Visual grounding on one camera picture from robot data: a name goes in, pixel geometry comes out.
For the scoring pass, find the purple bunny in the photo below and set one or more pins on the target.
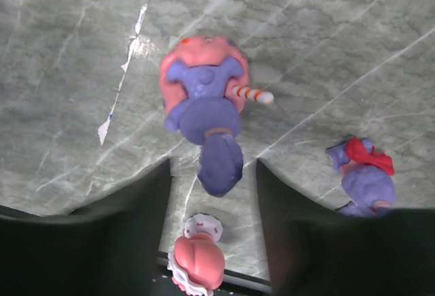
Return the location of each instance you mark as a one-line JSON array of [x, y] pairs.
[[205, 85]]

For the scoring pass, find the pink bunny red bow toy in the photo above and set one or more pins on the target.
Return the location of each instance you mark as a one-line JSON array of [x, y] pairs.
[[366, 177]]

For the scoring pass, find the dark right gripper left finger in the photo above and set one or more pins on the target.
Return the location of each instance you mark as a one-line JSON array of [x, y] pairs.
[[107, 247]]

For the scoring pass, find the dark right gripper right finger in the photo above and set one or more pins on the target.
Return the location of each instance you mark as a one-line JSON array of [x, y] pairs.
[[312, 250]]

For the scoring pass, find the pink white cupcake toy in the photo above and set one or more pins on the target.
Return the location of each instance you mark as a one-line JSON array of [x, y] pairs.
[[197, 263]]

